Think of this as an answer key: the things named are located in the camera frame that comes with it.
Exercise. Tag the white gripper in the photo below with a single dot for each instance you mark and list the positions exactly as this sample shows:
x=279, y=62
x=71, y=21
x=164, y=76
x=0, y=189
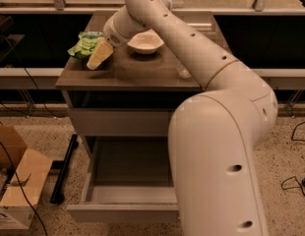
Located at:
x=110, y=33

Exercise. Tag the green rice chip bag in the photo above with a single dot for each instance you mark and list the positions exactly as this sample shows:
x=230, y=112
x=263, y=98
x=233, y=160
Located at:
x=85, y=45

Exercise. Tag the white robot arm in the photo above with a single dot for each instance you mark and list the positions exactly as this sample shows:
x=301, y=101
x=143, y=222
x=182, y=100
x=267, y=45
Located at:
x=211, y=135

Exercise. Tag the grey drawer cabinet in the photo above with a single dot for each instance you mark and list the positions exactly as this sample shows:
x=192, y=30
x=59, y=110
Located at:
x=126, y=81

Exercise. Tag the closed grey upper drawer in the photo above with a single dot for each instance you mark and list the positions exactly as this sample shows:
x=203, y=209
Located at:
x=116, y=123

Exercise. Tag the open grey drawer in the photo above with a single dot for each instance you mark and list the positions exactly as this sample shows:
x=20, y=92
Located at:
x=128, y=180

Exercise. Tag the white paper bowl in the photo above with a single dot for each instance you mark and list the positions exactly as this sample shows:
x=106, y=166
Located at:
x=147, y=42

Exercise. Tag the clear plastic water bottle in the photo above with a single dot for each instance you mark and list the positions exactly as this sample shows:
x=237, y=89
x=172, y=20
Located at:
x=182, y=71

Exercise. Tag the black metal bar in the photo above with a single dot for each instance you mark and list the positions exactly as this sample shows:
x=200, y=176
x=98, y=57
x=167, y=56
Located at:
x=61, y=166

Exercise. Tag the cardboard box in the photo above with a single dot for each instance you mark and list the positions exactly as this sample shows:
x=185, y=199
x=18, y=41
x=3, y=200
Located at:
x=23, y=172

